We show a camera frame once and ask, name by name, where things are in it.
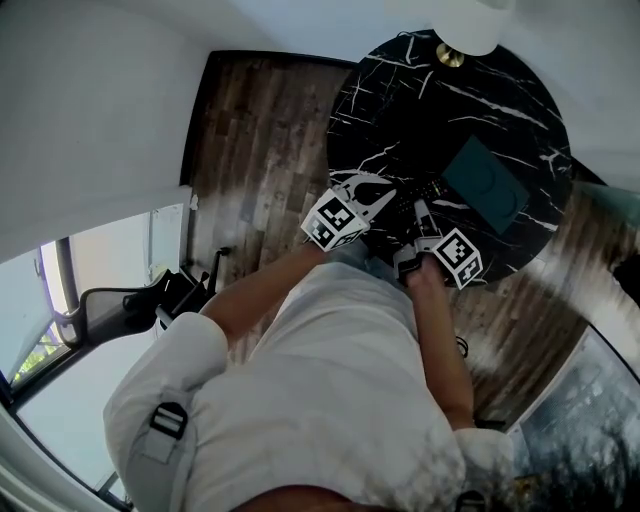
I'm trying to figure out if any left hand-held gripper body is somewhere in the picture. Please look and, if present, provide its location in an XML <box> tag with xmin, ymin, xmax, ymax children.
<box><xmin>299</xmin><ymin>179</ymin><xmax>375</xmax><ymax>252</ymax></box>

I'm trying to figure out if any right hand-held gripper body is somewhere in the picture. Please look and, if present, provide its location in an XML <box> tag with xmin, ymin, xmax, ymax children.
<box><xmin>392</xmin><ymin>227</ymin><xmax>484</xmax><ymax>291</ymax></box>

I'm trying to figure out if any black remote control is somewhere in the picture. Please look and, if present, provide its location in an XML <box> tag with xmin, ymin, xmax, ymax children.
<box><xmin>397</xmin><ymin>179</ymin><xmax>447</xmax><ymax>214</ymax></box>

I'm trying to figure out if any dark teal box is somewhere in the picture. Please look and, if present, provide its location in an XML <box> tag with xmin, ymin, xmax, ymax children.
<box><xmin>441</xmin><ymin>134</ymin><xmax>531</xmax><ymax>236</ymax></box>

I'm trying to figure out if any person's right forearm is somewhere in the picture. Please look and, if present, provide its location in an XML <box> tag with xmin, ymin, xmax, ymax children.
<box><xmin>407</xmin><ymin>252</ymin><xmax>477</xmax><ymax>431</ymax></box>

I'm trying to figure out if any person's left forearm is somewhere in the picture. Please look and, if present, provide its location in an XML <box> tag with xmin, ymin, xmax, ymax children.
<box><xmin>199</xmin><ymin>242</ymin><xmax>331</xmax><ymax>347</ymax></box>

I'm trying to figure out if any black floor stand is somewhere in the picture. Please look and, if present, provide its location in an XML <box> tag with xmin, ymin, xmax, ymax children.
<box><xmin>211</xmin><ymin>245</ymin><xmax>233</xmax><ymax>292</ymax></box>

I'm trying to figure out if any glass partition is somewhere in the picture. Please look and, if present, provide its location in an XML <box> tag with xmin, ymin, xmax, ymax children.
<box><xmin>574</xmin><ymin>178</ymin><xmax>640</xmax><ymax>227</ymax></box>

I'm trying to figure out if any person's white shirt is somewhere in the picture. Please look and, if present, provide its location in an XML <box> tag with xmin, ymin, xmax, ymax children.
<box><xmin>102</xmin><ymin>262</ymin><xmax>516</xmax><ymax>512</ymax></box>

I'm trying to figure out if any white shade brass table lamp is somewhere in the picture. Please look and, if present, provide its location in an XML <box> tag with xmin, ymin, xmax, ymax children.
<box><xmin>432</xmin><ymin>0</ymin><xmax>516</xmax><ymax>69</ymax></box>

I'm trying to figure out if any grey rug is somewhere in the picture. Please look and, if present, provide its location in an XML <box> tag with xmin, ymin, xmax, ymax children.
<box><xmin>519</xmin><ymin>329</ymin><xmax>640</xmax><ymax>501</ymax></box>

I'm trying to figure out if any black mesh office chair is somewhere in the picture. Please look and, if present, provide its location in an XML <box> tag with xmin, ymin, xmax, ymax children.
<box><xmin>59</xmin><ymin>268</ymin><xmax>212</xmax><ymax>347</ymax></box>

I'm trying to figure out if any window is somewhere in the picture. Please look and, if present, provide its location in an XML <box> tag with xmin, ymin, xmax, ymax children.
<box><xmin>0</xmin><ymin>239</ymin><xmax>76</xmax><ymax>401</ymax></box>

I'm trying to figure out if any white wall panel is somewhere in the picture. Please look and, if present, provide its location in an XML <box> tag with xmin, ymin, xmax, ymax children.
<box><xmin>147</xmin><ymin>202</ymin><xmax>187</xmax><ymax>281</ymax></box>

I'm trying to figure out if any black strap buckle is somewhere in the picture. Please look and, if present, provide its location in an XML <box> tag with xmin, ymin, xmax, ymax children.
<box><xmin>457</xmin><ymin>489</ymin><xmax>487</xmax><ymax>512</ymax></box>

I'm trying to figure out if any grey strap with black buckle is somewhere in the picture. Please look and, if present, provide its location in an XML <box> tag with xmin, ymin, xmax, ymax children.
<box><xmin>141</xmin><ymin>399</ymin><xmax>191</xmax><ymax>462</ymax></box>

